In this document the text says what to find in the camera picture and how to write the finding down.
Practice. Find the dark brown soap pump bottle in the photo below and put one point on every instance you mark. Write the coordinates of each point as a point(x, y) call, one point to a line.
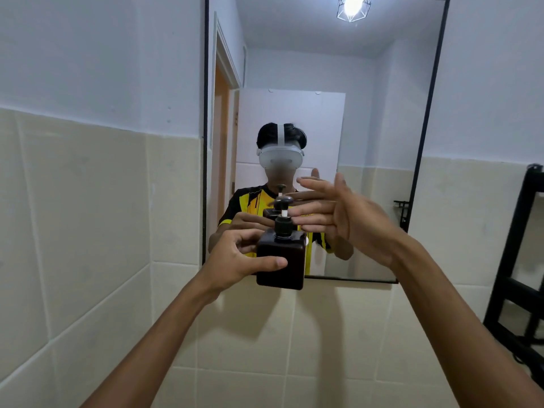
point(281, 261)

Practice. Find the person's right thumb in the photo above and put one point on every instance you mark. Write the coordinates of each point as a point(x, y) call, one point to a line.
point(343, 184)

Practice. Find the black framed wall mirror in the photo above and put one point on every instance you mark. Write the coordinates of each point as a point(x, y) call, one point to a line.
point(374, 123)

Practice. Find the person's left hand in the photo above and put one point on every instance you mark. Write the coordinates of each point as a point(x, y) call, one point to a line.
point(225, 263)

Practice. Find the person's right forearm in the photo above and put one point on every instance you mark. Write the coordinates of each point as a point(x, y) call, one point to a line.
point(459, 327)

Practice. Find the person's left forearm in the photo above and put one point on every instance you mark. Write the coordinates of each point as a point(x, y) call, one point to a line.
point(153, 348)

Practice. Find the black metal rack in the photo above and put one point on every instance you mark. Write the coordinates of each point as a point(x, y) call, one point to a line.
point(508, 284)

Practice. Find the person's left thumb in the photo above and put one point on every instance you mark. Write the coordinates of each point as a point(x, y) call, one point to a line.
point(265, 264)

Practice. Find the person's right middle finger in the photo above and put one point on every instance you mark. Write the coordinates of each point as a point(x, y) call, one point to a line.
point(308, 196)

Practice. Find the person's right hand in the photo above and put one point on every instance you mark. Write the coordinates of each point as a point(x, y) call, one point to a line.
point(361, 225)

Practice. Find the person's right little finger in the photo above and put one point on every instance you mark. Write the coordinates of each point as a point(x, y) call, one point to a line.
point(318, 229)

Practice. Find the person's left middle finger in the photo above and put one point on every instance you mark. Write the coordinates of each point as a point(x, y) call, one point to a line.
point(250, 248)

